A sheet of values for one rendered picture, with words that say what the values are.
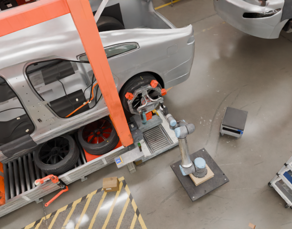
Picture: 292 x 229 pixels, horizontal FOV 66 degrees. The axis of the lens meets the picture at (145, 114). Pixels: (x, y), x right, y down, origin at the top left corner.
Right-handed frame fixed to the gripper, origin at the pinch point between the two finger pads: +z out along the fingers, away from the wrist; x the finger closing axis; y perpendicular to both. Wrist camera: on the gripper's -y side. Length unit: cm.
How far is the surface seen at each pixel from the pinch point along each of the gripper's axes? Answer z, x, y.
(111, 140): 4, -90, 33
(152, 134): 12, -17, 82
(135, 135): 0, -51, 42
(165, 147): -26, -12, 75
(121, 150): -11, -81, 47
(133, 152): -30, -66, 38
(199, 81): 81, 127, 83
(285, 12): 37, 256, -43
